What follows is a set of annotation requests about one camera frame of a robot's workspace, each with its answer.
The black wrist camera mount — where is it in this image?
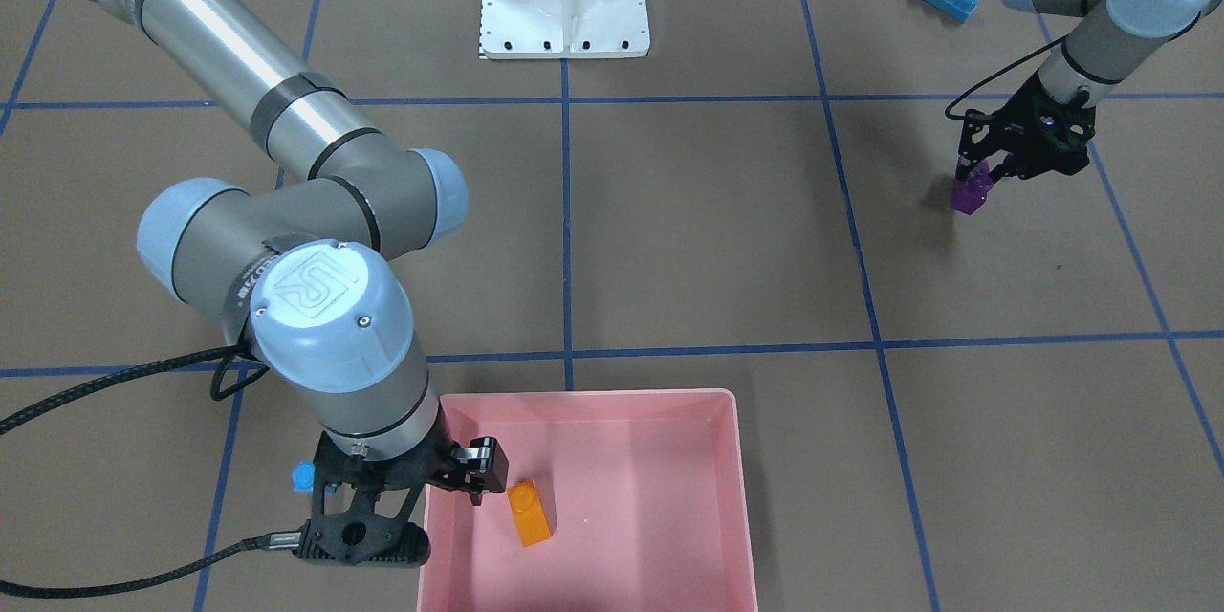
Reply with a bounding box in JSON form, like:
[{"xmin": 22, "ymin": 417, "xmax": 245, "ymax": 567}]
[
  {"xmin": 960, "ymin": 108, "xmax": 1007, "ymax": 154},
  {"xmin": 293, "ymin": 490, "xmax": 431, "ymax": 569}
]

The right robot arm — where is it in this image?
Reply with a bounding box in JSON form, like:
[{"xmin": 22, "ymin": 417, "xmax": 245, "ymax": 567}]
[{"xmin": 2, "ymin": 0, "xmax": 521, "ymax": 517}]

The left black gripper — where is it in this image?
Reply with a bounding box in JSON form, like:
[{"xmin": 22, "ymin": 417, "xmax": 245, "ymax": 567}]
[{"xmin": 953, "ymin": 76, "xmax": 1095, "ymax": 184}]

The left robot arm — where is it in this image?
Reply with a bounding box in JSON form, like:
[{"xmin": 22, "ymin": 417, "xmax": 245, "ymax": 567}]
[{"xmin": 953, "ymin": 0, "xmax": 1222, "ymax": 185}]

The small blue block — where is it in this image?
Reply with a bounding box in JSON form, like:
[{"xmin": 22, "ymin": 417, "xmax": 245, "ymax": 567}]
[{"xmin": 290, "ymin": 461, "xmax": 316, "ymax": 494}]

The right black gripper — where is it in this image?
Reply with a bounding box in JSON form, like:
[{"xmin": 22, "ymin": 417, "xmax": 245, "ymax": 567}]
[{"xmin": 315, "ymin": 416, "xmax": 508, "ymax": 506}]

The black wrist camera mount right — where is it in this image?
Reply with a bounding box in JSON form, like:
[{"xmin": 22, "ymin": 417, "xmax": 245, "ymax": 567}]
[{"xmin": 293, "ymin": 490, "xmax": 431, "ymax": 569}]

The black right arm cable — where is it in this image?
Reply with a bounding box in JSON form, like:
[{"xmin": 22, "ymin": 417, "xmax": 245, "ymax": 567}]
[{"xmin": 0, "ymin": 344, "xmax": 307, "ymax": 600}]

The purple block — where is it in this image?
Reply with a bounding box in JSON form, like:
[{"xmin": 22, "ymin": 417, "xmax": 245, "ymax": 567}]
[{"xmin": 950, "ymin": 160, "xmax": 995, "ymax": 215}]

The orange block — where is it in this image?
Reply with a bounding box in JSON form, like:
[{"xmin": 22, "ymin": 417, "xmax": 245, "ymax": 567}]
[{"xmin": 506, "ymin": 480, "xmax": 554, "ymax": 548}]

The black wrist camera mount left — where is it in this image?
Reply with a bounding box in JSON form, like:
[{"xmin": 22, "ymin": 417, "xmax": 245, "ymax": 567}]
[{"xmin": 960, "ymin": 108, "xmax": 1007, "ymax": 154}]

